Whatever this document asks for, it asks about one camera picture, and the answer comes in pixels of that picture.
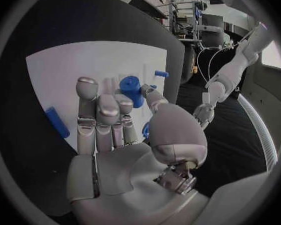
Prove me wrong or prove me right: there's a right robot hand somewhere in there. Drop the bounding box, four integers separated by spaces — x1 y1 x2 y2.
66 76 210 225

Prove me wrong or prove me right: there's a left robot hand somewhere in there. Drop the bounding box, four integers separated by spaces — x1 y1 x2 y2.
192 102 216 131

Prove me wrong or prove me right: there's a blue short cylinder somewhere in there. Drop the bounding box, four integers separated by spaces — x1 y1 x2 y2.
119 75 145 109

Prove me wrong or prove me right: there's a white task board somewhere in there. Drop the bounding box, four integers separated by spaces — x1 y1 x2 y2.
24 40 169 153

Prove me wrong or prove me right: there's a blue gear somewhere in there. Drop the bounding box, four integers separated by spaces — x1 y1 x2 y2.
141 121 152 142

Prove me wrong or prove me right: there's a blue peg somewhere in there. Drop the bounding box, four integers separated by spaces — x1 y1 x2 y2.
153 70 170 78

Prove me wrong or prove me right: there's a blue long cylinder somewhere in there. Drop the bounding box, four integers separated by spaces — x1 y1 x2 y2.
44 106 71 140

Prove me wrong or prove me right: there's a metal workshop rack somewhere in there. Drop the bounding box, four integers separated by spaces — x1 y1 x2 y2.
154 0 226 43

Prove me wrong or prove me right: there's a white cable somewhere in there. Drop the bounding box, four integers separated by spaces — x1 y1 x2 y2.
206 45 237 82
196 47 213 83

